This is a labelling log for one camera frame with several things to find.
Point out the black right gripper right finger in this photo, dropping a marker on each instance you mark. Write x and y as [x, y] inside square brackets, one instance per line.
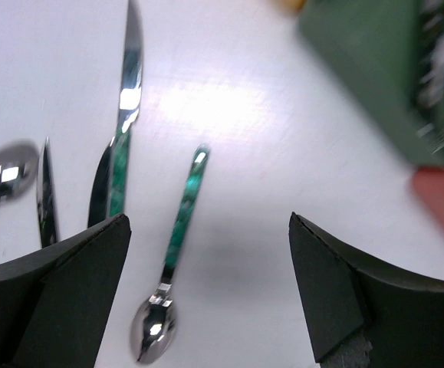
[361, 311]

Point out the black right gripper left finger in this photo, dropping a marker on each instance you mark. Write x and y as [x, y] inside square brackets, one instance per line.
[55, 302]

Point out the green square bin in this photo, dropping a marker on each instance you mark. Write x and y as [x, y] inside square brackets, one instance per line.
[390, 56]

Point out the knife with black patterned handle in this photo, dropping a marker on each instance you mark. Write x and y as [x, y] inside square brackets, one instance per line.
[45, 198]

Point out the spoon with green handle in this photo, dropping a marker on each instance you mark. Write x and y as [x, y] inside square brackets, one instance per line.
[154, 324]

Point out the knife with pink handle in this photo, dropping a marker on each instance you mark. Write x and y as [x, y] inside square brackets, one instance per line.
[100, 189]

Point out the spoon with pink handle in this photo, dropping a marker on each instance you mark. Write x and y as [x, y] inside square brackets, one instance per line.
[18, 168]

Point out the knife with green handle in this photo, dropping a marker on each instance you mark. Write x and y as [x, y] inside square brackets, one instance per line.
[128, 111]

